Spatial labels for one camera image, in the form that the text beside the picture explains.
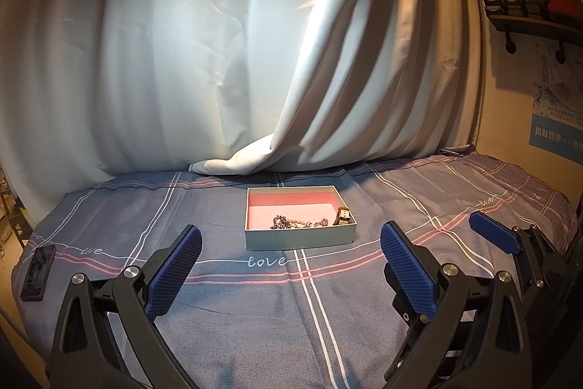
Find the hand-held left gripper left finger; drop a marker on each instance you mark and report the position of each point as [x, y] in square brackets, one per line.
[175, 270]

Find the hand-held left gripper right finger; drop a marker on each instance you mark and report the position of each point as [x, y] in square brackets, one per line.
[407, 266]

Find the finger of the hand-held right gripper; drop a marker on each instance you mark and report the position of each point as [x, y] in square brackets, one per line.
[403, 298]
[496, 232]

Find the pale green box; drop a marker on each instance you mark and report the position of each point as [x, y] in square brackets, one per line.
[300, 239]

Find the grey striped bed sheet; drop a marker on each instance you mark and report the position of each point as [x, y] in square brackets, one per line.
[227, 325]

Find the gold wrist watch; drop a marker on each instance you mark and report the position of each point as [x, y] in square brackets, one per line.
[344, 216]

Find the black phone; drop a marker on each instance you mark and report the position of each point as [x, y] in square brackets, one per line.
[37, 275]

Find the white curtain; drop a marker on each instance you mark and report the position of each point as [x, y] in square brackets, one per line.
[159, 51]

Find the red box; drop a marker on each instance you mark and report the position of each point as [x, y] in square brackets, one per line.
[564, 5]

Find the blue wall poster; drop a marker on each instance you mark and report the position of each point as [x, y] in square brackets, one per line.
[553, 129]

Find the wooden wall shelf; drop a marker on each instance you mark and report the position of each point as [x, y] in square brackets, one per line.
[533, 24]

